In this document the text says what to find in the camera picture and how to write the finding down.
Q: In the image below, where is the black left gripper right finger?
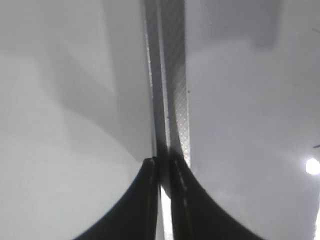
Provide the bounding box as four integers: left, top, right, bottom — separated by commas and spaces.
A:
169, 149, 253, 240

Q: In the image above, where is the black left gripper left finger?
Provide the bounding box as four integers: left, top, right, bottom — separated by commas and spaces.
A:
76, 157, 158, 240

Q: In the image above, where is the white whiteboard with aluminium frame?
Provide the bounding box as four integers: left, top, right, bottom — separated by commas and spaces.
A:
142, 0, 320, 240

